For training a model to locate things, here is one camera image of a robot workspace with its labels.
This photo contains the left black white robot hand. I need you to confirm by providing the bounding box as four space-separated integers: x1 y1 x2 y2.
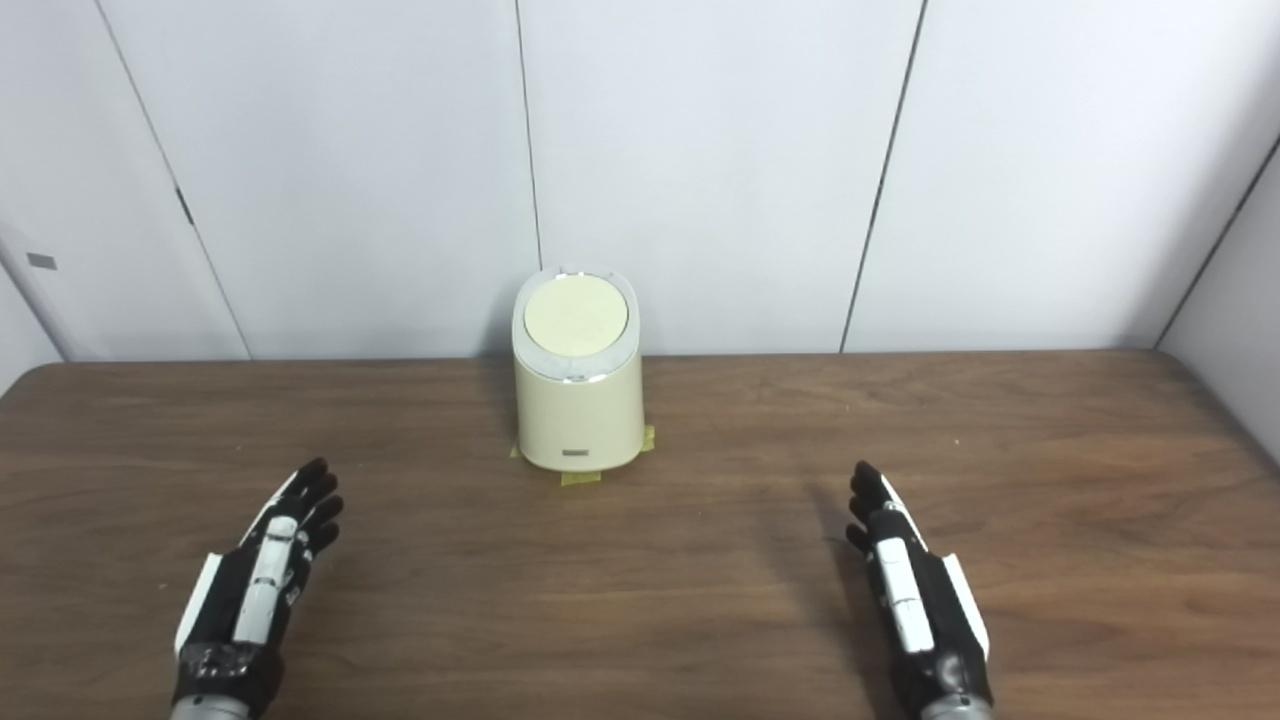
172 458 345 716

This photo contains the round cream bin lid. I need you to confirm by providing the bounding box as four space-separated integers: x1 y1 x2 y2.
523 275 629 354

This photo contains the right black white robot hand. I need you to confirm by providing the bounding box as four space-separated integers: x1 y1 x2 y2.
846 460 994 716

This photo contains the cream-colored round bin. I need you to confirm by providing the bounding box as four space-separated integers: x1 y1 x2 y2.
511 266 645 473

